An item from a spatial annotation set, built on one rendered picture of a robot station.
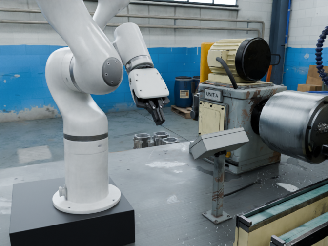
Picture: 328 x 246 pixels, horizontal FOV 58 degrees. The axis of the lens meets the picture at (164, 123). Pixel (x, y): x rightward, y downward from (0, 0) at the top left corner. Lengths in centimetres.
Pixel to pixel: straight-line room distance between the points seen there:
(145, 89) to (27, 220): 45
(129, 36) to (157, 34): 564
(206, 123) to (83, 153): 72
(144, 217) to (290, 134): 57
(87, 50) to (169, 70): 600
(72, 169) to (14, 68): 524
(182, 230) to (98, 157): 33
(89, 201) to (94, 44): 41
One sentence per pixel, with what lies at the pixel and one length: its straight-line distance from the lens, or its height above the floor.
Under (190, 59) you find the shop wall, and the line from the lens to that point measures 694.
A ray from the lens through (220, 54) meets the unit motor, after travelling 133.
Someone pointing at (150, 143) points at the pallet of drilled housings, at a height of 25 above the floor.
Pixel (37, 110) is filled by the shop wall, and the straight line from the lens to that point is 610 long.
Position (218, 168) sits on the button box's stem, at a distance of 91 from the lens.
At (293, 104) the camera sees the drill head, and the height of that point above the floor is 113.
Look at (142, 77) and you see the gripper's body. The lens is 85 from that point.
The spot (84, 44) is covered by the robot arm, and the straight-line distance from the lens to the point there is 72.
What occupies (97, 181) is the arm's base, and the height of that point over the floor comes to 97.
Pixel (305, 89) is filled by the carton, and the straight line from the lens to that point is 690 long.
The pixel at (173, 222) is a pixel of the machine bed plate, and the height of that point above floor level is 80.
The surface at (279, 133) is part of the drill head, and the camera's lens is 113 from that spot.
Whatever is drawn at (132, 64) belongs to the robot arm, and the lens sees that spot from 88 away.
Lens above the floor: 132
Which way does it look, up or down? 14 degrees down
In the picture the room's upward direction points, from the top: straight up
